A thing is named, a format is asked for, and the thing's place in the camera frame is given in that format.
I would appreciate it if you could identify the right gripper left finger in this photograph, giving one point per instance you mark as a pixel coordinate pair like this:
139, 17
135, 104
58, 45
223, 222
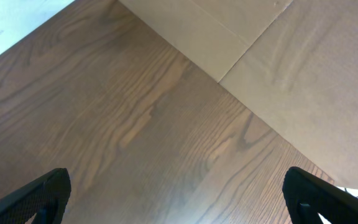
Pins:
42, 201

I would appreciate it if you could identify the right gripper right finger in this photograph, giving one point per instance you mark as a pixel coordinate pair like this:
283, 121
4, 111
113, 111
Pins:
308, 198

